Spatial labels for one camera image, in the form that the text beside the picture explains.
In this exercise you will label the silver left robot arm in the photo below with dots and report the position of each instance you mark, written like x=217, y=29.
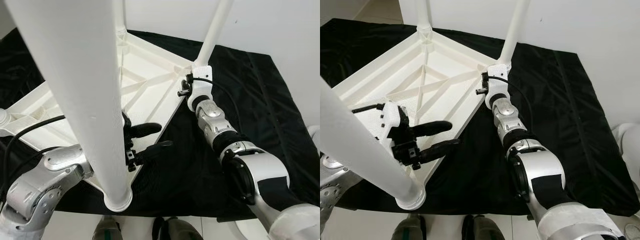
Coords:
x=40, y=190
x=332, y=195

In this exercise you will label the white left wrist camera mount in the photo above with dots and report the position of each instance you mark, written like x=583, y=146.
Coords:
x=392, y=120

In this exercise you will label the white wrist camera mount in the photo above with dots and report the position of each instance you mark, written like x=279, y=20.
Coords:
x=392, y=120
x=202, y=87
x=497, y=90

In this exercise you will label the white plastic screw-in table leg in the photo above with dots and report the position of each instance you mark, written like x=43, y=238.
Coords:
x=215, y=30
x=4, y=117
x=424, y=17
x=80, y=100
x=121, y=20
x=365, y=150
x=515, y=30

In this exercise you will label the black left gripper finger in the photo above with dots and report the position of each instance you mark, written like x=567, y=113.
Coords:
x=440, y=148
x=157, y=148
x=147, y=129
x=432, y=128

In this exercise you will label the grey robot foot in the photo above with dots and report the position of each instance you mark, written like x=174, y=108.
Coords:
x=107, y=229
x=484, y=229
x=180, y=230
x=409, y=229

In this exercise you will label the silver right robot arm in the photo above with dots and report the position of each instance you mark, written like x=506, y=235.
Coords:
x=545, y=170
x=260, y=170

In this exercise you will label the black fabric table cover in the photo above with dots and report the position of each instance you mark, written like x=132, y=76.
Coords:
x=575, y=100
x=260, y=100

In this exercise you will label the white plastic children table top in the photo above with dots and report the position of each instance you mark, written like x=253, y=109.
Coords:
x=440, y=75
x=150, y=80

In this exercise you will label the grey left robot foot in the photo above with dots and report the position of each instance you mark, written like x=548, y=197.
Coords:
x=107, y=229
x=409, y=229

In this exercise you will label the grey right robot foot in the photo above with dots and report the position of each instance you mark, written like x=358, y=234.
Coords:
x=180, y=230
x=484, y=229

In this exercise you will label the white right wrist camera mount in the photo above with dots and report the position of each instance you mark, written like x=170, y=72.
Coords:
x=202, y=87
x=497, y=90

